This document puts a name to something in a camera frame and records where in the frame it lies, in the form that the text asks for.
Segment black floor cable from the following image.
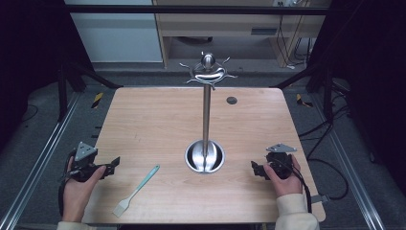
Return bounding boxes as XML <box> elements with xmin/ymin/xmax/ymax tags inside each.
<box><xmin>298</xmin><ymin>103</ymin><xmax>350</xmax><ymax>201</ymax></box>

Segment light wooden desk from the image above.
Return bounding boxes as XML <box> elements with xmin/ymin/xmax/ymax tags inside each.
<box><xmin>152</xmin><ymin>0</ymin><xmax>327</xmax><ymax>69</ymax></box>

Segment hanging black cables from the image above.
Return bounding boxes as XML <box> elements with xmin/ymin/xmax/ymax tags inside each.
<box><xmin>276</xmin><ymin>0</ymin><xmax>315</xmax><ymax>70</ymax></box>

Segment white cabinet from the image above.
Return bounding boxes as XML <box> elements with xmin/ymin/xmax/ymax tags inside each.
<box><xmin>64</xmin><ymin>0</ymin><xmax>164</xmax><ymax>63</ymax></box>

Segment black horizontal frame bar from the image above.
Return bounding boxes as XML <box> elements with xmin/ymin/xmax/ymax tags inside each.
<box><xmin>63</xmin><ymin>4</ymin><xmax>333</xmax><ymax>15</ymax></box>

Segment black curtain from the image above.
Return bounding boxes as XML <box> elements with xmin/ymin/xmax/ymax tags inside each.
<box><xmin>307</xmin><ymin>0</ymin><xmax>406</xmax><ymax>196</ymax></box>
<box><xmin>0</xmin><ymin>0</ymin><xmax>94</xmax><ymax>151</ymax></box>

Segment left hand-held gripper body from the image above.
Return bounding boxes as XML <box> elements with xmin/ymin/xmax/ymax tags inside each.
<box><xmin>66</xmin><ymin>141</ymin><xmax>112</xmax><ymax>183</ymax></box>

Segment person's left hand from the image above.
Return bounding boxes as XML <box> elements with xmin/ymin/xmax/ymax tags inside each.
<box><xmin>61</xmin><ymin>155</ymin><xmax>107</xmax><ymax>223</ymax></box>

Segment yellow black striped tape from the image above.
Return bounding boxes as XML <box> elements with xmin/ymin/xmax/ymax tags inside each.
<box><xmin>91</xmin><ymin>92</ymin><xmax>105</xmax><ymax>110</ymax></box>
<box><xmin>295</xmin><ymin>93</ymin><xmax>314</xmax><ymax>108</ymax></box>

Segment person's right hand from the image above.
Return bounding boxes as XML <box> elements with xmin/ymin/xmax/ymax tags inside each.
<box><xmin>263</xmin><ymin>154</ymin><xmax>304</xmax><ymax>198</ymax></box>

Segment teal handled silicone brush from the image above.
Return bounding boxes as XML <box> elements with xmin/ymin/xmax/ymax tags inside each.
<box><xmin>112</xmin><ymin>164</ymin><xmax>161</xmax><ymax>219</ymax></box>

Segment black metal stand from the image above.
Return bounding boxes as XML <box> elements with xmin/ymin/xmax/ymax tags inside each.
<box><xmin>56</xmin><ymin>59</ymin><xmax>124</xmax><ymax>123</ymax></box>
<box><xmin>270</xmin><ymin>61</ymin><xmax>337</xmax><ymax>125</ymax></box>

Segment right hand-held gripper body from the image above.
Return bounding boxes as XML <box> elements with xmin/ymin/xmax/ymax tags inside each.
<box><xmin>265</xmin><ymin>142</ymin><xmax>298</xmax><ymax>180</ymax></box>

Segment aluminium floor rail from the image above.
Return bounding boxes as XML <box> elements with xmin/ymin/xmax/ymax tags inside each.
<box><xmin>0</xmin><ymin>91</ymin><xmax>81</xmax><ymax>230</ymax></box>
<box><xmin>310</xmin><ymin>94</ymin><xmax>387</xmax><ymax>230</ymax></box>

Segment steel utensil hanging rack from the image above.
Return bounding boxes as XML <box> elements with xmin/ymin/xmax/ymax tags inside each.
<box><xmin>179</xmin><ymin>51</ymin><xmax>239</xmax><ymax>174</ymax></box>

